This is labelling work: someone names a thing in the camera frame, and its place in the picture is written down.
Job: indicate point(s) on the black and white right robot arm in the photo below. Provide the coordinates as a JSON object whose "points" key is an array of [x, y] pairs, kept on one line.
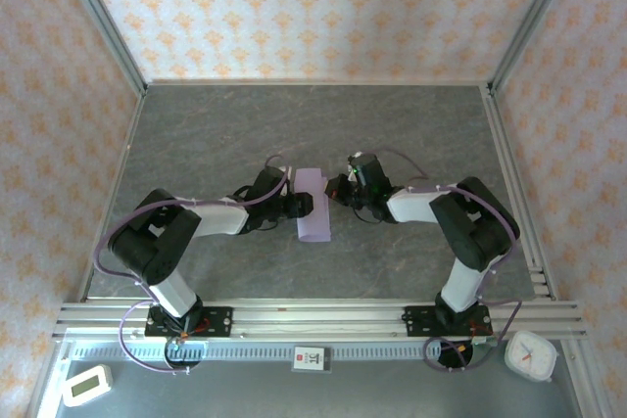
{"points": [[475, 242]]}

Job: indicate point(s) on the aluminium side rail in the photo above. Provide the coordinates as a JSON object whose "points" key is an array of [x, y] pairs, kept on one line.
{"points": [[124, 151], [495, 114]]}

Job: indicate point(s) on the white analog clock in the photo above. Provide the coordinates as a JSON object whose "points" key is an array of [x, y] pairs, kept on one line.
{"points": [[531, 357]]}

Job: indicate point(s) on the aluminium frame post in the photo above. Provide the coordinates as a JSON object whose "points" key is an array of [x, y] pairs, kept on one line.
{"points": [[531, 21], [105, 26]]}

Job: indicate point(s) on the purple square paper sheet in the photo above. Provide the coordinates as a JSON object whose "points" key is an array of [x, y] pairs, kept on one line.
{"points": [[316, 227]]}

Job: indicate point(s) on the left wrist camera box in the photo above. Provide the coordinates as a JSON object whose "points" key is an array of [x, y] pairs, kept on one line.
{"points": [[289, 178]]}

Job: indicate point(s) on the aluminium back bar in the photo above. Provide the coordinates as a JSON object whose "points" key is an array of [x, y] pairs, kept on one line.
{"points": [[318, 81]]}

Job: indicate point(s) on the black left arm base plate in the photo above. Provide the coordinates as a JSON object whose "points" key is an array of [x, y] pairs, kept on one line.
{"points": [[218, 320]]}

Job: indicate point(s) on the grey metal sheet panel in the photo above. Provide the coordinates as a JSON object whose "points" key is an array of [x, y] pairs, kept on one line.
{"points": [[245, 393]]}

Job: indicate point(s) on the white card with red logo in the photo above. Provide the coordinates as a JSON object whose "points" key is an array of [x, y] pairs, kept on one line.
{"points": [[312, 359]]}

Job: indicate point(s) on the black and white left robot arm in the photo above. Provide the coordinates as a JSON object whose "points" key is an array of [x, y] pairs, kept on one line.
{"points": [[147, 246]]}

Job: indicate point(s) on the aluminium mounting rail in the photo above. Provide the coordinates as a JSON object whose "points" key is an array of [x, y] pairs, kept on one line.
{"points": [[318, 315]]}

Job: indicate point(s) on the white digital timer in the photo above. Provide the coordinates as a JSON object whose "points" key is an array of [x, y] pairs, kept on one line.
{"points": [[87, 385]]}

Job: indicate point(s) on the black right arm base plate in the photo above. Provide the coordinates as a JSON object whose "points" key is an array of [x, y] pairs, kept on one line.
{"points": [[416, 320]]}

